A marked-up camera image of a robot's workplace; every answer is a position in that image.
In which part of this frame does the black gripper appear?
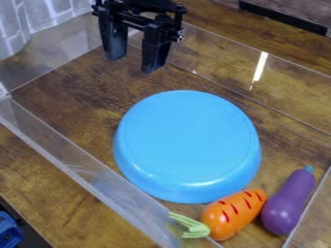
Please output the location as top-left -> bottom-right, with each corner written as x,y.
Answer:
93,0 -> 187,74

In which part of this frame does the orange toy carrot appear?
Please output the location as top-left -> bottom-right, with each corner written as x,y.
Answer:
170,188 -> 269,240

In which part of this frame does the blue upside-down bowl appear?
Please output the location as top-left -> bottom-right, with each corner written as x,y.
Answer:
113,90 -> 262,203

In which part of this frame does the purple toy eggplant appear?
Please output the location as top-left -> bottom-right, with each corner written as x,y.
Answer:
262,165 -> 315,235

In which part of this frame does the blue object at corner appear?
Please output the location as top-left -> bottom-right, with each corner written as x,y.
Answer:
0,211 -> 23,248

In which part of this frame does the clear acrylic enclosure wall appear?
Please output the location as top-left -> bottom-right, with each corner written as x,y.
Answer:
0,15 -> 331,248

